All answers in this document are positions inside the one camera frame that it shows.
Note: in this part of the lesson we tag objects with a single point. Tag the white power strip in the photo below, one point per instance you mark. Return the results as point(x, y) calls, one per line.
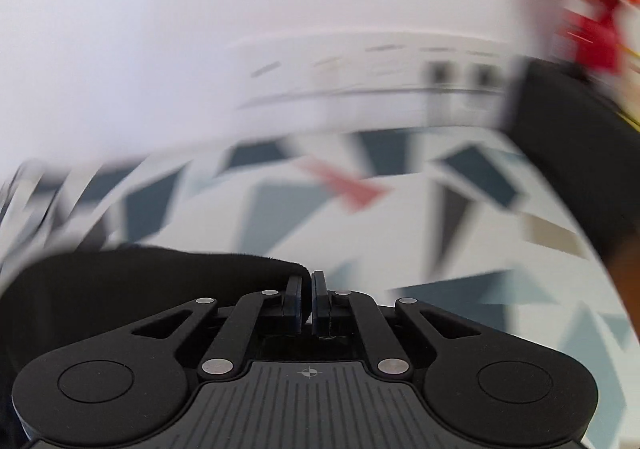
point(380, 79)

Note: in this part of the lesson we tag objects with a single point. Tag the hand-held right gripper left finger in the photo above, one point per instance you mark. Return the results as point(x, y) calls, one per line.
point(296, 301)

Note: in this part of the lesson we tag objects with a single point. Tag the black garment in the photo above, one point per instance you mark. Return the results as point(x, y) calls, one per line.
point(125, 284)

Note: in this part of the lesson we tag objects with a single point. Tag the red orange printed cloth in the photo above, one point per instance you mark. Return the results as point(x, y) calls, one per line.
point(595, 36)

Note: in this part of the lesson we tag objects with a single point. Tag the geometric patterned bed sheet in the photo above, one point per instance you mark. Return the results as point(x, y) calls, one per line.
point(280, 209)

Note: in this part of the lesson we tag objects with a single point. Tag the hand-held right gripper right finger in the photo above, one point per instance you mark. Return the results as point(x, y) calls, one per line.
point(318, 301)

